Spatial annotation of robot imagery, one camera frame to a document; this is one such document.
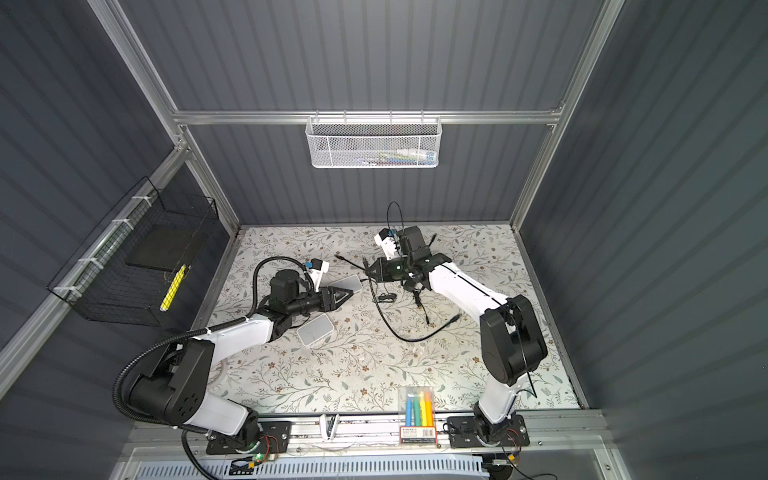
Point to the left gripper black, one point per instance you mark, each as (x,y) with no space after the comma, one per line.
(331,303)

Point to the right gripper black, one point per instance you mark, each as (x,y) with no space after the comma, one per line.
(383,276)

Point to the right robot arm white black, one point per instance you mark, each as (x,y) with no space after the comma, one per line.
(512,343)

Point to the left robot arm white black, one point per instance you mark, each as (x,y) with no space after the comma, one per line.
(168,383)

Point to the floral table mat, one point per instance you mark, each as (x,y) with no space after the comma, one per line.
(374,352)

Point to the box of coloured markers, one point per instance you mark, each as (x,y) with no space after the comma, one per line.
(417,424)

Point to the black pad in basket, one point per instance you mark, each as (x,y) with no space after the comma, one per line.
(163,249)

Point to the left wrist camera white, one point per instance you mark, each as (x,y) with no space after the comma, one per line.
(316,268)

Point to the white wire mesh basket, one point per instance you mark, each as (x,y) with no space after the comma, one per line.
(393,143)

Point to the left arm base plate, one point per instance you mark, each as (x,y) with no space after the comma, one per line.
(270,437)

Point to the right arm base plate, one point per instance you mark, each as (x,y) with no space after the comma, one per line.
(474,432)

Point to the black wire basket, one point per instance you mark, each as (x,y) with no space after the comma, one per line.
(134,269)

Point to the white perforated cable tray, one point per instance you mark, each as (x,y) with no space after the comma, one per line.
(440,466)

